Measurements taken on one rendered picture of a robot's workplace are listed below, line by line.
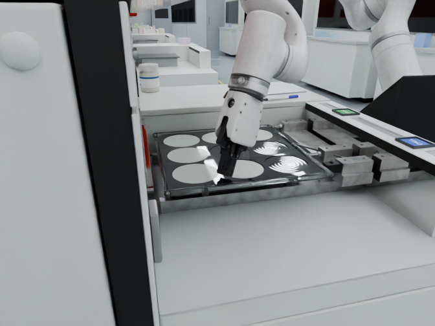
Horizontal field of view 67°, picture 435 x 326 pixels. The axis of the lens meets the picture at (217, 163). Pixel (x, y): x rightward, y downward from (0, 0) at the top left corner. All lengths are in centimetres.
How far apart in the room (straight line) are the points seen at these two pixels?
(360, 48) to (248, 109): 488
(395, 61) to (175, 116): 70
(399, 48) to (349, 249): 74
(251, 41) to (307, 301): 48
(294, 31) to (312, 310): 55
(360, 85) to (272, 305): 518
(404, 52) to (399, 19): 12
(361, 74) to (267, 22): 493
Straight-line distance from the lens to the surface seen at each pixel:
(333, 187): 86
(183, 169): 75
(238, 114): 65
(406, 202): 81
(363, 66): 558
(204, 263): 60
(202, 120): 103
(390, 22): 127
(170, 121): 101
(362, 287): 65
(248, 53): 68
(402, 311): 75
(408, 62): 120
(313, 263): 62
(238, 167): 75
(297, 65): 72
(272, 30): 70
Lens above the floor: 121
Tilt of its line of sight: 24 degrees down
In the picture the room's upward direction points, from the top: straight up
